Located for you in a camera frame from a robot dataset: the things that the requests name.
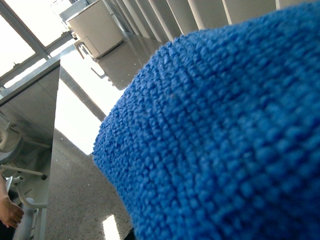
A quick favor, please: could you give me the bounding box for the person's bare hand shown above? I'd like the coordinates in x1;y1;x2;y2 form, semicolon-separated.
0;196;24;229

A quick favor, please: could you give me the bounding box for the beige appliance on counter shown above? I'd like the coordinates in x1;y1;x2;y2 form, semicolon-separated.
66;0;123;59

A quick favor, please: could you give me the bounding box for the blue microfiber cloth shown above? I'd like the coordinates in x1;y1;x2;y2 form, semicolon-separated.
93;1;320;240

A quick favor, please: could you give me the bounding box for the white pleated curtain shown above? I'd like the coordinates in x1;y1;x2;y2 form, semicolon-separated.
101;0;320;43

